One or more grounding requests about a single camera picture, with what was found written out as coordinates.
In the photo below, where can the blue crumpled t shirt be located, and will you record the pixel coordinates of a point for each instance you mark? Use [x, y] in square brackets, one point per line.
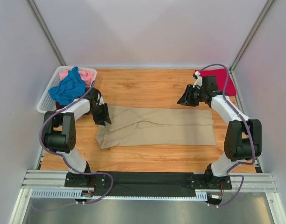
[70, 87]

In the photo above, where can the grey slotted cable duct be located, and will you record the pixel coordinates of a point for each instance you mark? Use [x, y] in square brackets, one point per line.
[82, 194]

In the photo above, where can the dark maroon t shirt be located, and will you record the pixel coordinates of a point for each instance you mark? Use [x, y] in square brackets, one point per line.
[59, 107]

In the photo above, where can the white plastic laundry basket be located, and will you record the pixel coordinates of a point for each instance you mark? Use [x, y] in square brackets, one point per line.
[46, 103]

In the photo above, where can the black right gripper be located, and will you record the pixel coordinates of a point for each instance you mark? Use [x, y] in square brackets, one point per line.
[190, 94]

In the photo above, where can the beige t shirt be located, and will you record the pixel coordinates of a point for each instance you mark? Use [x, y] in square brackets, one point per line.
[155, 126]

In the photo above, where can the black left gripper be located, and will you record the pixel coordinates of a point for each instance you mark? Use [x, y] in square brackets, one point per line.
[101, 114]

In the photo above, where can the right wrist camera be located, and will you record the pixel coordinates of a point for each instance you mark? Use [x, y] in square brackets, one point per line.
[198, 79]

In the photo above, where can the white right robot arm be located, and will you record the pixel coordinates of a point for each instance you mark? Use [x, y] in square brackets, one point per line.
[243, 139]

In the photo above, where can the aluminium frame post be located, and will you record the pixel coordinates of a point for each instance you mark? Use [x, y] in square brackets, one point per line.
[255, 28]
[43, 26]

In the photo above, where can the right aluminium frame post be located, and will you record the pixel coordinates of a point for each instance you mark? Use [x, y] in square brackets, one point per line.
[255, 28]

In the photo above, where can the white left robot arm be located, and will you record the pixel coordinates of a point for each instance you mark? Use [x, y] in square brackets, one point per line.
[58, 133]

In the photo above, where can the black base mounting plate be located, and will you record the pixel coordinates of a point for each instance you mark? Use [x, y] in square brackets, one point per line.
[168, 184]

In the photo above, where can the folded red t shirt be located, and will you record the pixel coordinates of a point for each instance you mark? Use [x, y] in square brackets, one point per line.
[221, 76]

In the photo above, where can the aluminium frame rail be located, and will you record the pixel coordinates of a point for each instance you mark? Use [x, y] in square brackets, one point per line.
[252, 182]

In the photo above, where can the left aluminium frame post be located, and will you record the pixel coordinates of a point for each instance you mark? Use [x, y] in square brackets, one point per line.
[43, 26]

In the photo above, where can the pink crumpled t shirt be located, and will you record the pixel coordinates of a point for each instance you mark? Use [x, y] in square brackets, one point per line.
[87, 76]

